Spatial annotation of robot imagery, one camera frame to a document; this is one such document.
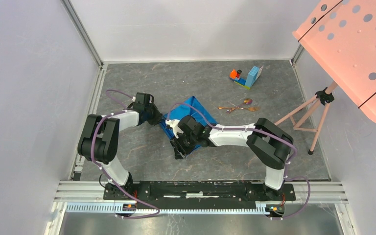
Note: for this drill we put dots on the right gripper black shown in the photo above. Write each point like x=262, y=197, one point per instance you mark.
x=176, y=143

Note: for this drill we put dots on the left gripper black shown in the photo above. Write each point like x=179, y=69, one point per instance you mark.
x=157, y=116

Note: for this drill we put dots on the blue cloth napkin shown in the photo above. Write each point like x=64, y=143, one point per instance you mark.
x=192, y=107

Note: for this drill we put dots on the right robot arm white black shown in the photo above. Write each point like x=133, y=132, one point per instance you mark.
x=268, y=142

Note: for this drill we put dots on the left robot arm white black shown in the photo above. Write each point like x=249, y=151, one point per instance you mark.
x=98, y=142

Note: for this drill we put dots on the iridescent spoon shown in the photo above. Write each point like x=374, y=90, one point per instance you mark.
x=246, y=101

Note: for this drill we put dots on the toy brick set colourful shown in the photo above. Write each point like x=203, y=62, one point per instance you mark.
x=249, y=80

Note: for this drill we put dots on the pink perforated music stand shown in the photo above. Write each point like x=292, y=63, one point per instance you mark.
x=340, y=35

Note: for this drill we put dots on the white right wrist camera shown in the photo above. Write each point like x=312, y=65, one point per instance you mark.
x=173, y=125

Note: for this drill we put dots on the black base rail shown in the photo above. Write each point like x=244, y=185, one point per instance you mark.
x=152, y=198

